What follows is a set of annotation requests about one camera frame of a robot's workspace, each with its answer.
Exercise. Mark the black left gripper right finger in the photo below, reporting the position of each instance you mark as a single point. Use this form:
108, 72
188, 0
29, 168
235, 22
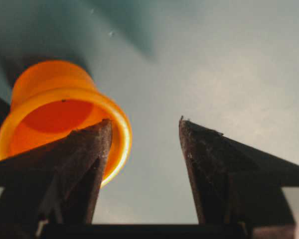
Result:
237, 189

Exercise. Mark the orange plastic cup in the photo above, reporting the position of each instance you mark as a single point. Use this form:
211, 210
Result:
53, 98

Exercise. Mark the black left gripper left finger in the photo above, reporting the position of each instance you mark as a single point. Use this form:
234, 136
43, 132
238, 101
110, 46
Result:
54, 183

